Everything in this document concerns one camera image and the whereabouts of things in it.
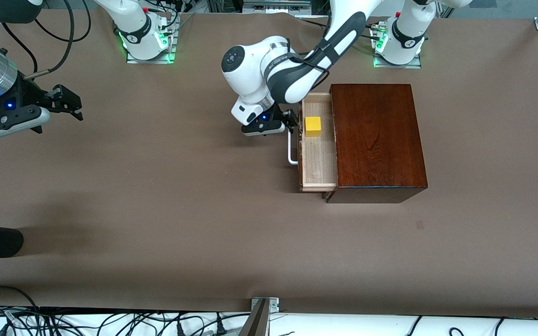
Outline black cable with metal end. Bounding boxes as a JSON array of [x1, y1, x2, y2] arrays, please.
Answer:
[[23, 0, 75, 80]]

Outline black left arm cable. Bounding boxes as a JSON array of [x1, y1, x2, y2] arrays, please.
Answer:
[[290, 40, 336, 77]]

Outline black floor loop cable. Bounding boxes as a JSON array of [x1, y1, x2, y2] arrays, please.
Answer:
[[0, 285, 42, 323]]

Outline brown paper table cover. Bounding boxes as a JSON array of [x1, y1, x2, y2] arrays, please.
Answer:
[[0, 10, 538, 319]]

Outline tangled black cables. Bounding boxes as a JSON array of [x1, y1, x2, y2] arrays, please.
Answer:
[[0, 306, 251, 336]]

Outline black looping arm cable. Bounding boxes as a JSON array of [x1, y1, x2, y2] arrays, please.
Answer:
[[35, 0, 91, 43]]

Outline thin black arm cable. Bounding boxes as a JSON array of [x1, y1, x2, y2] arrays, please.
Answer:
[[1, 22, 39, 74]]

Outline light wooden plank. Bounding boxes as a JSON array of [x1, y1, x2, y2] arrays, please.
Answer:
[[286, 92, 339, 193]]

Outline aluminium frame rail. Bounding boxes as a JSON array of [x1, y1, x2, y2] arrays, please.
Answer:
[[242, 0, 312, 14]]

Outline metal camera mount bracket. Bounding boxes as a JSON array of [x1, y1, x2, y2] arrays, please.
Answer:
[[239, 296, 280, 336]]

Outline yellow block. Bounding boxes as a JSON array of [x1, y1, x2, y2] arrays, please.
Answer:
[[304, 116, 322, 138]]

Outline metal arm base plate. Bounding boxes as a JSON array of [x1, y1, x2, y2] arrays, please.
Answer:
[[373, 23, 423, 70], [126, 14, 177, 65]]

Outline long black base cable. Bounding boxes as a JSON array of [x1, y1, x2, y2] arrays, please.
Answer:
[[297, 17, 331, 29]]

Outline dark wooden cabinet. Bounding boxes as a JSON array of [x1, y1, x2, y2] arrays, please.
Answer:
[[326, 84, 429, 204]]

